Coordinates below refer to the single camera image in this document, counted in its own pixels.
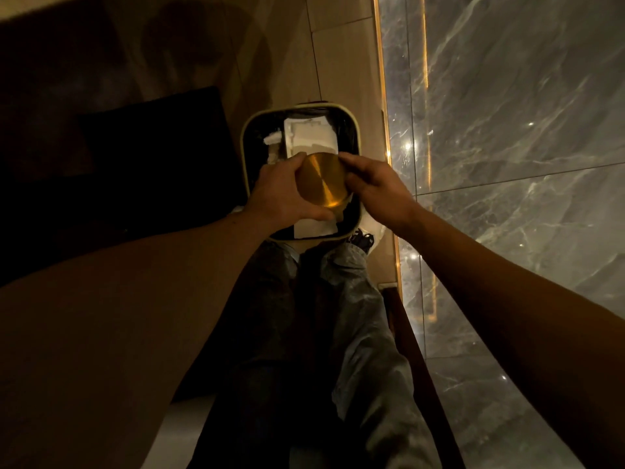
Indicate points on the person's right hand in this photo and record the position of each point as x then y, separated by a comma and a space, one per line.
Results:
378, 195

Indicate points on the person's left hand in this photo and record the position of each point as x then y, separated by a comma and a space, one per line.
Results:
273, 195

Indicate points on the person's left thumb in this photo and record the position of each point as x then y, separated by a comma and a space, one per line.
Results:
312, 213

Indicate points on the person's right thumb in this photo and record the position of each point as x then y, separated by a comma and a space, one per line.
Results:
355, 183

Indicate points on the round gold metal disc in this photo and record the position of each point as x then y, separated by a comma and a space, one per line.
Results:
322, 180

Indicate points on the person's right forearm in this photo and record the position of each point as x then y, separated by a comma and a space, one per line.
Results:
512, 312

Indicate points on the person's left forearm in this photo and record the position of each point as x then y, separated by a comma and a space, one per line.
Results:
136, 327

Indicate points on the white folded tissue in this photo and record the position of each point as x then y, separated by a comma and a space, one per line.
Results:
315, 228

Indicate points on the black and white shoe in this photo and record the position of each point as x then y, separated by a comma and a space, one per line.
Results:
366, 239

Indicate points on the large white crumpled paper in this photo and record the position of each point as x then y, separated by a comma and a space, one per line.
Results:
310, 134

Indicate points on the small white paper scrap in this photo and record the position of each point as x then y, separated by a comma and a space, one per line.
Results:
272, 139

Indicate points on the black square waste bin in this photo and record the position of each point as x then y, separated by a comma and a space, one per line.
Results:
254, 141

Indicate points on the gold metal trim strip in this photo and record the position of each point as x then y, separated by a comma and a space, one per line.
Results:
383, 92

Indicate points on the grey trousers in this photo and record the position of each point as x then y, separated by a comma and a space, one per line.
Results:
342, 361

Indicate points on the black cabinet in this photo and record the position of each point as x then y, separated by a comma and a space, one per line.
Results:
146, 166

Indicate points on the dark brown wooden ledge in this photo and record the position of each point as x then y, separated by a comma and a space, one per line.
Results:
420, 376

